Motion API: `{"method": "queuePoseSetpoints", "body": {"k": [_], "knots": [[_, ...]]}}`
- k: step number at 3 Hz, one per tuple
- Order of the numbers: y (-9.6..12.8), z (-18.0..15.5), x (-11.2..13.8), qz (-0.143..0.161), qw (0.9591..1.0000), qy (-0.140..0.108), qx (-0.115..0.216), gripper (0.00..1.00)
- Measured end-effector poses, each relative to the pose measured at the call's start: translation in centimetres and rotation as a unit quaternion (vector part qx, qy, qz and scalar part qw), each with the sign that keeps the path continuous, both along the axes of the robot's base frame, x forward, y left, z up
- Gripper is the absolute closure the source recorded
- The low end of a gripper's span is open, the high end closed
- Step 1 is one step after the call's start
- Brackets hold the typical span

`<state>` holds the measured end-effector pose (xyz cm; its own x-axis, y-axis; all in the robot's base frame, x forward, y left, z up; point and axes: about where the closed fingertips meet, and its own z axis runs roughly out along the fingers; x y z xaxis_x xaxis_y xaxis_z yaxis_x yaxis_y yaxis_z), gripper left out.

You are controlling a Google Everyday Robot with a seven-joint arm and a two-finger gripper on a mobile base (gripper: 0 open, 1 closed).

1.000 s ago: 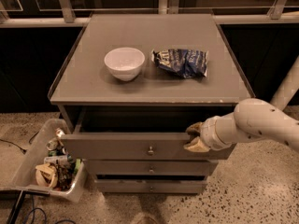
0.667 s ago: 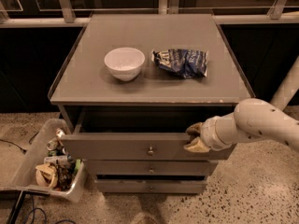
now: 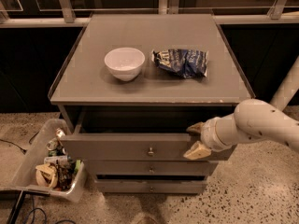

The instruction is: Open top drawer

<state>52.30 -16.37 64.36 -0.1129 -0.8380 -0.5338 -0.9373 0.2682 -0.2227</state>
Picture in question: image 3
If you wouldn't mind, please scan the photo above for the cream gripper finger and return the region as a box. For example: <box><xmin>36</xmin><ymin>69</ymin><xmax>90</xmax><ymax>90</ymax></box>
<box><xmin>183</xmin><ymin>141</ymin><xmax>211</xmax><ymax>160</ymax></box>
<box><xmin>186</xmin><ymin>122</ymin><xmax>204</xmax><ymax>134</ymax></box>

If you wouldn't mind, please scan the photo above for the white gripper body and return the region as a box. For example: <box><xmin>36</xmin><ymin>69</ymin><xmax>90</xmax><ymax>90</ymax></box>
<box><xmin>200</xmin><ymin>117</ymin><xmax>232</xmax><ymax>152</ymax></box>

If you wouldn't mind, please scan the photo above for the grey top drawer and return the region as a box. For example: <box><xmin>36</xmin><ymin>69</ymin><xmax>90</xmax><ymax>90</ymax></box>
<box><xmin>63</xmin><ymin>106</ymin><xmax>233</xmax><ymax>161</ymax></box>

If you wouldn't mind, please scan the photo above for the grey drawer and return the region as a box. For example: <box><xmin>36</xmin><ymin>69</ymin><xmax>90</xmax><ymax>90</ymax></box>
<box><xmin>95</xmin><ymin>180</ymin><xmax>206</xmax><ymax>194</ymax></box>
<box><xmin>63</xmin><ymin>106</ymin><xmax>233</xmax><ymax>161</ymax></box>
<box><xmin>84</xmin><ymin>160</ymin><xmax>218</xmax><ymax>175</ymax></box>

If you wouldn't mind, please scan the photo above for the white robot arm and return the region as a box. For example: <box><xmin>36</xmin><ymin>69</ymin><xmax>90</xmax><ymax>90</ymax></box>
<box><xmin>184</xmin><ymin>57</ymin><xmax>299</xmax><ymax>160</ymax></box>

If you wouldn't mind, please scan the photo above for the grey drawer cabinet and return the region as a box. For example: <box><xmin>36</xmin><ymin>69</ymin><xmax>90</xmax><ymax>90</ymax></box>
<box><xmin>50</xmin><ymin>14</ymin><xmax>254</xmax><ymax>182</ymax></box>

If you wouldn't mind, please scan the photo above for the grey middle drawer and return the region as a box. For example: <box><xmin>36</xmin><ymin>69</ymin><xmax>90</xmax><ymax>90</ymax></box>
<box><xmin>84</xmin><ymin>160</ymin><xmax>218</xmax><ymax>175</ymax></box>

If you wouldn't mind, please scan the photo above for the grey bottom drawer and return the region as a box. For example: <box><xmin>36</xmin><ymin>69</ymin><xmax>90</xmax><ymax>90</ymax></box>
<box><xmin>95</xmin><ymin>180</ymin><xmax>206</xmax><ymax>194</ymax></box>

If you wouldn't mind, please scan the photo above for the blue crumpled chip bag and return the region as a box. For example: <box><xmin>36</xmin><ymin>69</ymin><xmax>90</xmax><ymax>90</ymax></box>
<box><xmin>151</xmin><ymin>49</ymin><xmax>209</xmax><ymax>79</ymax></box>

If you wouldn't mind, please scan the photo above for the white ceramic bowl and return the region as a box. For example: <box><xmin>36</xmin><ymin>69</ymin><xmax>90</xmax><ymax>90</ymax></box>
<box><xmin>104</xmin><ymin>48</ymin><xmax>145</xmax><ymax>81</ymax></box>

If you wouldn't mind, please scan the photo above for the crushed can upper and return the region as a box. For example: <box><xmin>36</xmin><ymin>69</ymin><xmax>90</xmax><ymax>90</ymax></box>
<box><xmin>55</xmin><ymin>128</ymin><xmax>65</xmax><ymax>139</ymax></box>

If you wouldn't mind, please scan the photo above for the clear plastic trash bin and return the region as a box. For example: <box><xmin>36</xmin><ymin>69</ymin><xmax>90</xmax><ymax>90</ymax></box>
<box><xmin>2</xmin><ymin>119</ymin><xmax>87</xmax><ymax>203</ymax></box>

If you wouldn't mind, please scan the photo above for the metal window railing frame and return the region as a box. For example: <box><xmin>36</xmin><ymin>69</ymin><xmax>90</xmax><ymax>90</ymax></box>
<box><xmin>0</xmin><ymin>0</ymin><xmax>299</xmax><ymax>28</ymax></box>

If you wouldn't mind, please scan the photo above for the blue floor cable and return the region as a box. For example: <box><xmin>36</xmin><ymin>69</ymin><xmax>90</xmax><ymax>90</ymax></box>
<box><xmin>22</xmin><ymin>194</ymin><xmax>78</xmax><ymax>224</ymax></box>

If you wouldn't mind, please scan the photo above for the black floor cable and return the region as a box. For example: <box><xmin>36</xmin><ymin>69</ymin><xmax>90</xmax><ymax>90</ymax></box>
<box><xmin>0</xmin><ymin>131</ymin><xmax>40</xmax><ymax>155</ymax></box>

